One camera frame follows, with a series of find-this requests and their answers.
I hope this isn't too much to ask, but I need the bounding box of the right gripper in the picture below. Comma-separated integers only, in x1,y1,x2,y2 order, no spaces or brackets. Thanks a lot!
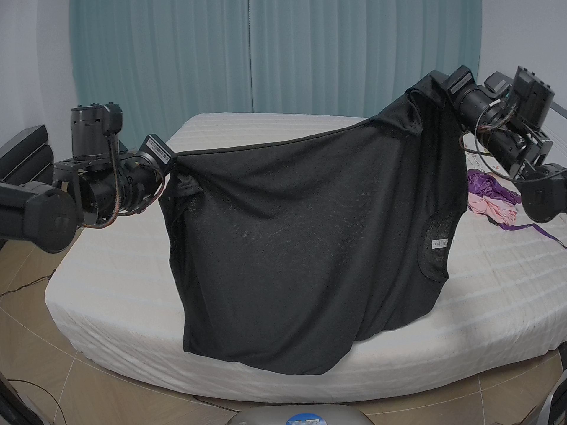
444,66,503,125

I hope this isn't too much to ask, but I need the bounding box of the black chest of drawers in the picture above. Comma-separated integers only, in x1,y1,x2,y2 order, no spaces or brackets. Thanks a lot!
0,124,56,185

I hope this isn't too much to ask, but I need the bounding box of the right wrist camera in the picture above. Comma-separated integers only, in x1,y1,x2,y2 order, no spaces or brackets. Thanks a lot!
484,73,511,101

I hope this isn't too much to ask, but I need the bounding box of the bed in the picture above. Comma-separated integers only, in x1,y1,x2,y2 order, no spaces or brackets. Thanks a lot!
44,112,567,404

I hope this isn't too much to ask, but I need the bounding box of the black T-shirt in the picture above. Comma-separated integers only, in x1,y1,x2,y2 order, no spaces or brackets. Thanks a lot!
159,74,469,376

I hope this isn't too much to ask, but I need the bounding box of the pink garment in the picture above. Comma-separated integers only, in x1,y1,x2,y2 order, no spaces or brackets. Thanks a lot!
468,193,517,225

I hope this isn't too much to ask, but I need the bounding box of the blue-green curtain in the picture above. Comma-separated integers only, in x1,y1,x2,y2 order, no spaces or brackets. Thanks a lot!
248,0,483,118
70,0,251,114

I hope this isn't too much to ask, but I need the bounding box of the purple garment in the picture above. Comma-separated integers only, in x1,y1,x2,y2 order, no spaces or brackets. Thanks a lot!
467,169,567,249

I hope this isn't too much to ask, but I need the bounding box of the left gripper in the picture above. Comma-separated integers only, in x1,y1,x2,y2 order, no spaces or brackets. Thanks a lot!
119,134,176,210

